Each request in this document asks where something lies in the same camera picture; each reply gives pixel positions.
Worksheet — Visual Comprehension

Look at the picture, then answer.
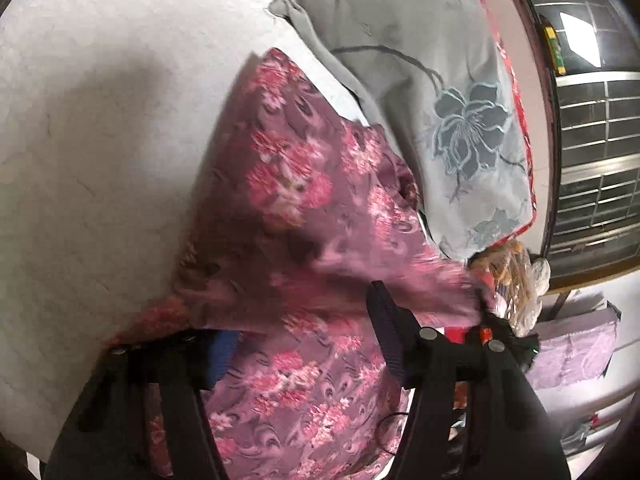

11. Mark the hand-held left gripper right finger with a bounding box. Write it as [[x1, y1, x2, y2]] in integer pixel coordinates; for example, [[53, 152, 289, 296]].
[[366, 282, 573, 480]]

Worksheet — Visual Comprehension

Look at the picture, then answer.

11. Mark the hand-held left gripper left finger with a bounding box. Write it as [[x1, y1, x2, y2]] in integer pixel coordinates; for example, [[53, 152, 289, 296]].
[[45, 327, 241, 480]]

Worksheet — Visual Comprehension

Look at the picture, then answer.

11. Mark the pink floral garment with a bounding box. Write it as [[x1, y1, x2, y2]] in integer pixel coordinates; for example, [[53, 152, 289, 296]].
[[107, 47, 496, 480]]

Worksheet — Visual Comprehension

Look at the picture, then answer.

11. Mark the purple cloth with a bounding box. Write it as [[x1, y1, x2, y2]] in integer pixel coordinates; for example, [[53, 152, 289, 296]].
[[525, 305, 621, 391]]

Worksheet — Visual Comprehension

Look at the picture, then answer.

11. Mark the clear plastic bag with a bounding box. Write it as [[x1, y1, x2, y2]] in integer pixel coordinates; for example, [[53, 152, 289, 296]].
[[470, 240, 552, 336]]

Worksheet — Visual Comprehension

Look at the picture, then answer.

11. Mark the window with metal grille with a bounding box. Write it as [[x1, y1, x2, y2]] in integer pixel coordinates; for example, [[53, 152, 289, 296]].
[[520, 0, 640, 283]]

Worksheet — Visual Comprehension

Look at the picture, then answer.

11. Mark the grey floral pillow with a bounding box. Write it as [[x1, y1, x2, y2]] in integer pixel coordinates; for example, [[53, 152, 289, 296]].
[[267, 0, 533, 263]]

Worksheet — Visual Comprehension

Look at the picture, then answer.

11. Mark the white quilted mattress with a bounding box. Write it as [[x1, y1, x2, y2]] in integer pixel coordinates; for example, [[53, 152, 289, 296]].
[[0, 0, 371, 461]]

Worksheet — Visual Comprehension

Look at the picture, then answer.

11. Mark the yellow green small box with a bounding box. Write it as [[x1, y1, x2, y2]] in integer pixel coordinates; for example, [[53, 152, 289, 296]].
[[542, 25, 567, 73]]

